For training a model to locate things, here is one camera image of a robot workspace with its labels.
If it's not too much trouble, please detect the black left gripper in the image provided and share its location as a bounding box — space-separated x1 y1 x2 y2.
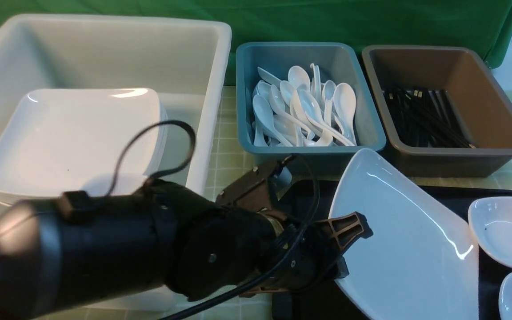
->
167 158 373 301

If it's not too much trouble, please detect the large white rectangular plate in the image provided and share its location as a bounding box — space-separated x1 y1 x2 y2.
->
329 148 478 320

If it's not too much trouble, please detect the white bowl with spoon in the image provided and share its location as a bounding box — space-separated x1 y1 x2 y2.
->
468 196 512 268

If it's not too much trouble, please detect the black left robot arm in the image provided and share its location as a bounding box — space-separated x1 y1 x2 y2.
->
0 155 372 320

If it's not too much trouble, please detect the pile of white soup spoons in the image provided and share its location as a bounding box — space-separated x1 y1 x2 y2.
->
250 64 358 147

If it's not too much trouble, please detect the pile of black chopsticks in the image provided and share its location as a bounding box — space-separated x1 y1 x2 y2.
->
384 85 477 148

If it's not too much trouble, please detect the brown plastic chopstick bin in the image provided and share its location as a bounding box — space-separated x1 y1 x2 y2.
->
362 45 512 177

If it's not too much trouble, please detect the teal plastic spoon bin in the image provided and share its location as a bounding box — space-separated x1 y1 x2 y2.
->
236 42 387 176

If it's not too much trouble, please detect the large white plastic tub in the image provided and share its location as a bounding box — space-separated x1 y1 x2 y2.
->
0 14 232 312

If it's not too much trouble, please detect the green backdrop cloth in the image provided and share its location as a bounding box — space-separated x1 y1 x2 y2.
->
0 0 512 68

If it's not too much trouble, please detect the stack of white square plates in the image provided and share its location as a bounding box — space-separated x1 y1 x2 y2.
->
0 88 168 205

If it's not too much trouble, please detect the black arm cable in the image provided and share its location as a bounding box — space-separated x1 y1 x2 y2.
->
105 119 321 320

